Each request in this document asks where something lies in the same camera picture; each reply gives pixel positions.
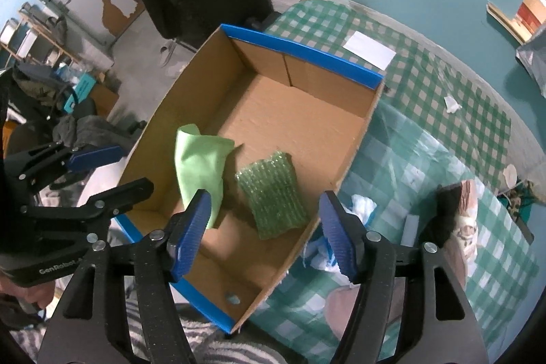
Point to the light green cloth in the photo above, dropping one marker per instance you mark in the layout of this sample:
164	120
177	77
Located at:
200	159

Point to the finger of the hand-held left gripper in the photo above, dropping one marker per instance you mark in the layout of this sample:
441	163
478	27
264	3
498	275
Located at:
94	158
123	195

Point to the metal storage rack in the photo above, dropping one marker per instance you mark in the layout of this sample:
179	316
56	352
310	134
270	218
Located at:
30	35

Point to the pink patterned cloth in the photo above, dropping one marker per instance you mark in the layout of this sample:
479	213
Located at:
471	219

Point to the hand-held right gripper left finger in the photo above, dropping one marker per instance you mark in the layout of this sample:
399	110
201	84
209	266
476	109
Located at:
190	232

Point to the teal box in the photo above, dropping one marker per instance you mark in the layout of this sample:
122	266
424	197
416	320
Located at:
79	91

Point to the person's left hand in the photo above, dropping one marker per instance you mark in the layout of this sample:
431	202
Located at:
25	295

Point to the cardboard box with blue edges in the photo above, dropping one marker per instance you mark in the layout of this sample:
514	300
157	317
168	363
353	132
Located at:
298	112

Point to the green bubble wrap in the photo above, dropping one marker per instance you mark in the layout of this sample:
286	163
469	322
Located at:
268	193

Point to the dark grey sock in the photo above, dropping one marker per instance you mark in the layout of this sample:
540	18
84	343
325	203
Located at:
443	214

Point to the green checkered tablecloth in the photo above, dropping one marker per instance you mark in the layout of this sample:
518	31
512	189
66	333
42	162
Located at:
426	91

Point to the taupe cloth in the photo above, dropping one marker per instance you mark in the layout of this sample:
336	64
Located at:
345	304

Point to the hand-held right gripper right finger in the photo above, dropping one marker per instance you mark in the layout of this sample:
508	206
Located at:
339	236

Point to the white paper sheet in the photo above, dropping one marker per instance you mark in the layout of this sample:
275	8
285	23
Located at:
369	48

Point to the office chair with clothes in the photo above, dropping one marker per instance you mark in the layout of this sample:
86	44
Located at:
85	131

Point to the crumpled white paper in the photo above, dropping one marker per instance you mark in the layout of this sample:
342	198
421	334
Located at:
452	104

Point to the white and blue sock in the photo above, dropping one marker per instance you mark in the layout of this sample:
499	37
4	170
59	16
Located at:
362	208

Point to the grey plastic sheet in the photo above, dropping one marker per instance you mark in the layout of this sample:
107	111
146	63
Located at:
533	65

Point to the wooden board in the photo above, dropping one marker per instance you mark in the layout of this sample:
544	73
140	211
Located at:
512	20

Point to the grey slipper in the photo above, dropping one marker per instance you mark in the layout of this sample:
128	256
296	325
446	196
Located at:
168	50

